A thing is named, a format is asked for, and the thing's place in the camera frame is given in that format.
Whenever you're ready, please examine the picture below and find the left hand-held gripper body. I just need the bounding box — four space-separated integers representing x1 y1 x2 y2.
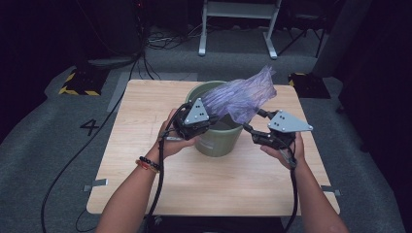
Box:
172 97 212 141

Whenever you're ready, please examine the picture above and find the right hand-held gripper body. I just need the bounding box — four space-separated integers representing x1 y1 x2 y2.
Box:
252 110 314 150

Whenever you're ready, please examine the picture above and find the green plastic bucket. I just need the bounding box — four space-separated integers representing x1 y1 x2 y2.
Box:
185 80 244 158

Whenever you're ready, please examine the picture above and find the purple plastic bag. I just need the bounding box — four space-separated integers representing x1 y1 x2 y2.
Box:
200 64 278 125

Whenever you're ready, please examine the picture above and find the person's right hand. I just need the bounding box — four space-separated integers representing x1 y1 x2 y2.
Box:
260 131 306 170

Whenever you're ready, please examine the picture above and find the person's left hand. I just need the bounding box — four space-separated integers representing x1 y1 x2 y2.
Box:
145 108 197 164

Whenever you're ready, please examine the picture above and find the black yellow striped floor plate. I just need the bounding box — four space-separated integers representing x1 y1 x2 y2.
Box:
58 68 110 97
288 72 331 99

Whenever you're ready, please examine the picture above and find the grey tape piece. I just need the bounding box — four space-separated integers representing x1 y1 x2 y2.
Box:
83 178 109 192
320 184 343 197

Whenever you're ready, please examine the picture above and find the black folding stand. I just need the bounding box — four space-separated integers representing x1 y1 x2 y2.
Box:
277 9 328 58

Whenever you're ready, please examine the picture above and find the grey curtain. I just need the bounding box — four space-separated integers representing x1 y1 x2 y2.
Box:
312 0 373 79

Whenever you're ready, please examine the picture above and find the white metal stand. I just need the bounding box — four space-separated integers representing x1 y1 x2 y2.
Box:
197 0 283 60

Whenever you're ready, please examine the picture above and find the black equipment rack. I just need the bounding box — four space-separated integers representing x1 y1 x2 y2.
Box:
72 0 145 71

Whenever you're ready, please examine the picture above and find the black bead bracelet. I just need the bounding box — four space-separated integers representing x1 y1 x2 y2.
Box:
139 155 161 171

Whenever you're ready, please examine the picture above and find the orange bead bracelet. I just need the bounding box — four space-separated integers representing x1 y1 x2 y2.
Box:
135 159 159 174

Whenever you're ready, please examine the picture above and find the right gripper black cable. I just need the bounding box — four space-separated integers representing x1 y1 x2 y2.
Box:
279 144 300 233

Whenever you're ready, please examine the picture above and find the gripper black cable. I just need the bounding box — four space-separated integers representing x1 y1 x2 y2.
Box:
144 102 192 233
279 144 300 233

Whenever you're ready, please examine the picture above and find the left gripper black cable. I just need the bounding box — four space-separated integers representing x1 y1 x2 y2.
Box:
144 102 192 233

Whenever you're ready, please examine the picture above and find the bundle of floor cables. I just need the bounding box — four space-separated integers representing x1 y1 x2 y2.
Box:
142 25 200 82

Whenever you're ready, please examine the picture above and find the long black floor cable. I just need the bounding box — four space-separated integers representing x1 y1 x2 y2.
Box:
40 54 144 233

